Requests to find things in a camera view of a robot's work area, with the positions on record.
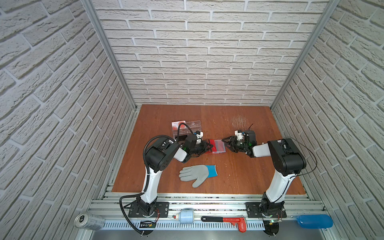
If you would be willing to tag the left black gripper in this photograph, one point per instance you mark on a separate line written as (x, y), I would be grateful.
(204, 144)

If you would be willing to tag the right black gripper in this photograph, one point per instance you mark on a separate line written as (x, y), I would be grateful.
(232, 139)

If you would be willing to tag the clear acrylic card organizer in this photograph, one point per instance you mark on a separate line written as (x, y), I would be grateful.
(185, 129)

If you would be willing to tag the red leather card holder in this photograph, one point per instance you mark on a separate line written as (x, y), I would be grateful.
(216, 147)

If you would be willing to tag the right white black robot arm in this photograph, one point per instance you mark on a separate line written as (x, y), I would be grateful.
(287, 159)

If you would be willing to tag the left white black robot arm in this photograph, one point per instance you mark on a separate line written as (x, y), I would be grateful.
(158, 154)

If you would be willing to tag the red white card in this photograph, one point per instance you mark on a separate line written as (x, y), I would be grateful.
(175, 125)

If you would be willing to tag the grey blue work glove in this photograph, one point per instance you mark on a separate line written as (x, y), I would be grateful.
(198, 174)

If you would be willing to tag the white plastic bottle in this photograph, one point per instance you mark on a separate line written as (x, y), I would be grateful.
(185, 216)

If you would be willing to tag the red black pipe wrench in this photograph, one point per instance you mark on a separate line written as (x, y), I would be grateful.
(239, 222)

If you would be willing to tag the black round foot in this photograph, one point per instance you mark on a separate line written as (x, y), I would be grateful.
(271, 228)

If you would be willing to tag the blue plastic bottle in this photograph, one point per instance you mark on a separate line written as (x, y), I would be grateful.
(315, 221)

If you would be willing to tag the silver drink can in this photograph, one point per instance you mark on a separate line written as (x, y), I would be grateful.
(89, 221)

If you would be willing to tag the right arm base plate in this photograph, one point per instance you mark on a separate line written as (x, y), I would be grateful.
(266, 210)

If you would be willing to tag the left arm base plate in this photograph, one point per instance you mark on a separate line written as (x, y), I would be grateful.
(153, 210)

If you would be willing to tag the aluminium rail frame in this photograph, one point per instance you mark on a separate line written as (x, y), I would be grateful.
(213, 205)

